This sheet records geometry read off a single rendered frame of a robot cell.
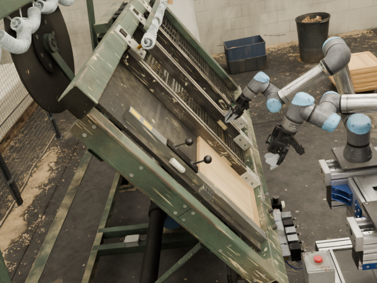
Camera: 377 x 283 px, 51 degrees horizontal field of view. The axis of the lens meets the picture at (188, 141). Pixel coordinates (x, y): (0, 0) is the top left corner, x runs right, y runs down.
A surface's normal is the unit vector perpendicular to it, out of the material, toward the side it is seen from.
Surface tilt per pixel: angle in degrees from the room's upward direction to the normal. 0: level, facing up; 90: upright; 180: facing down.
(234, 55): 90
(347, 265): 0
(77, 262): 0
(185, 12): 90
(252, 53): 90
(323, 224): 0
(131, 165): 90
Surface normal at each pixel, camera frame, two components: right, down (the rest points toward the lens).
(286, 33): -0.01, 0.51
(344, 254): -0.17, -0.85
